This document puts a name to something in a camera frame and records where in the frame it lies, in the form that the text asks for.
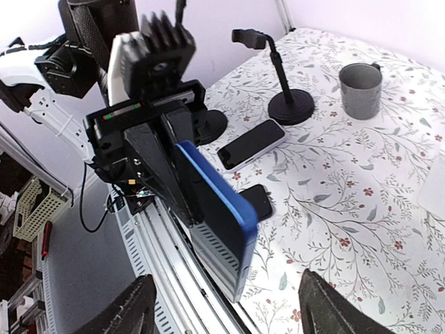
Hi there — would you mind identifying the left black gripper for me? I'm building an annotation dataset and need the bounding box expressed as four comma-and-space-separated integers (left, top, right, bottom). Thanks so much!
83, 80, 207, 228

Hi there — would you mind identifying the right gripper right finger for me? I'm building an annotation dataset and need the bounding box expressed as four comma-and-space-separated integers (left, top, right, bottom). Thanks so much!
298, 269, 393, 334

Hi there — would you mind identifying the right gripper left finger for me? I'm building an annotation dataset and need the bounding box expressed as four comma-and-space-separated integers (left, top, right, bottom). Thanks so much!
78, 275, 156, 333

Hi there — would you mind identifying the phone with blue case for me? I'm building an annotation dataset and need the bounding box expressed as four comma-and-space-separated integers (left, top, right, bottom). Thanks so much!
184, 144, 259, 303

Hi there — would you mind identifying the black round-base stand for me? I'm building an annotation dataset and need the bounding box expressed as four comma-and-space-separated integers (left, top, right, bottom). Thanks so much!
232, 29, 316, 126
194, 109, 228, 145

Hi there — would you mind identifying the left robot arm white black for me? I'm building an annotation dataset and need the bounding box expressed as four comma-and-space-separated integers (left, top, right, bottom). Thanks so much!
1, 1, 207, 225

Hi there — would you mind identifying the black phone front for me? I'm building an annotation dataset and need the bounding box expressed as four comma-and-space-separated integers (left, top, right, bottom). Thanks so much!
239, 184, 273, 221

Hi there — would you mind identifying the phone with white case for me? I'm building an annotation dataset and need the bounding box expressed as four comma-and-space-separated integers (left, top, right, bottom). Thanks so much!
217, 119, 286, 173

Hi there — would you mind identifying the white folding phone stand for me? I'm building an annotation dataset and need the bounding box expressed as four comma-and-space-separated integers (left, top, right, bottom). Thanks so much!
418, 151, 445, 219

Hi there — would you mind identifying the beige plastic basket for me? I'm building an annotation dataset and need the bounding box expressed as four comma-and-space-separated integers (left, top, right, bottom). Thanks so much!
13, 176, 70, 242

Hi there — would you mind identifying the dark grey mug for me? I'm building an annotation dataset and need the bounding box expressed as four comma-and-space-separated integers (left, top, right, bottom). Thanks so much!
339, 63, 383, 120

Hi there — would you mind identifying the front aluminium rail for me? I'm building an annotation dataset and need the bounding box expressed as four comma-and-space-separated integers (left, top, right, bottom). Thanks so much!
113, 198, 259, 333

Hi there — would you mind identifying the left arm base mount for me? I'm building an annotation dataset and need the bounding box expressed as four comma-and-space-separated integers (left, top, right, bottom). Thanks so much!
104, 179, 154, 215

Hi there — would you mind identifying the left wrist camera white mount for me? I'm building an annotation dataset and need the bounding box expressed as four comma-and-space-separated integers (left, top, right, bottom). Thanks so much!
107, 1, 196, 106

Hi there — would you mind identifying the left aluminium frame post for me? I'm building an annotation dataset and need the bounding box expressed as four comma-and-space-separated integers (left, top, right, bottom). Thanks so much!
275, 0, 296, 33

